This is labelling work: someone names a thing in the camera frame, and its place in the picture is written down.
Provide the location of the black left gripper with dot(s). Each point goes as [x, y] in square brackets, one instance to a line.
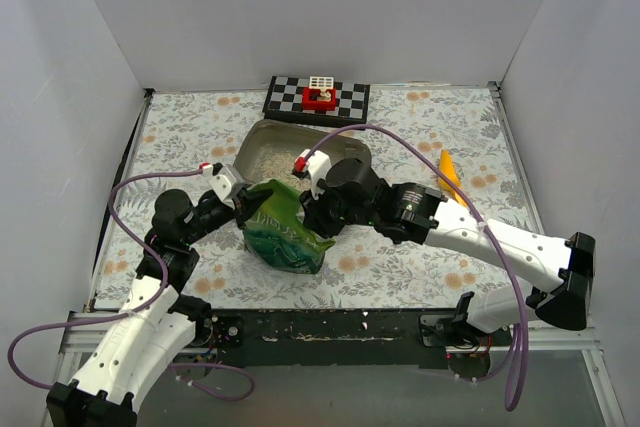
[242, 207]

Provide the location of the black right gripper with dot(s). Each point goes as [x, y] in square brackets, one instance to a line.
[313, 212]

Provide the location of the green litter bag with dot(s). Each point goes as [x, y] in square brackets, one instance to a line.
[276, 234]

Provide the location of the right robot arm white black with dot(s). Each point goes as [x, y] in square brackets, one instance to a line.
[556, 275]

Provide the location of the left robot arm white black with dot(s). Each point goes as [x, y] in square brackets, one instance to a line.
[156, 320]

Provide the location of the cat litter granules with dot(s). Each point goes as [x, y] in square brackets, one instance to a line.
[275, 163]

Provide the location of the grey litter box tray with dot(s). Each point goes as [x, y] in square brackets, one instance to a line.
[268, 133]

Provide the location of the red toy block box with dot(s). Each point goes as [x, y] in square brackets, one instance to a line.
[318, 100]

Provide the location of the yellow plastic litter scoop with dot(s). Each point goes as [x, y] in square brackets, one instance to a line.
[451, 184]

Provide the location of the black white checkerboard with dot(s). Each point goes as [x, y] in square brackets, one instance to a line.
[299, 100]

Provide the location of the white grid toy piece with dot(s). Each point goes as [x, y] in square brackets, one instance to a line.
[321, 82]

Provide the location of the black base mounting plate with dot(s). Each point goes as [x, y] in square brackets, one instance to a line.
[342, 337]

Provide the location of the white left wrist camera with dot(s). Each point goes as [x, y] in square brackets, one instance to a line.
[225, 181]

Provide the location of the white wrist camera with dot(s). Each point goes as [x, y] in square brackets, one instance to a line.
[314, 166]
[225, 181]

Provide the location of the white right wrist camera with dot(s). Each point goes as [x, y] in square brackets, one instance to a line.
[314, 166]

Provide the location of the aluminium frame rail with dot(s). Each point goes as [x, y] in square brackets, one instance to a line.
[543, 337]

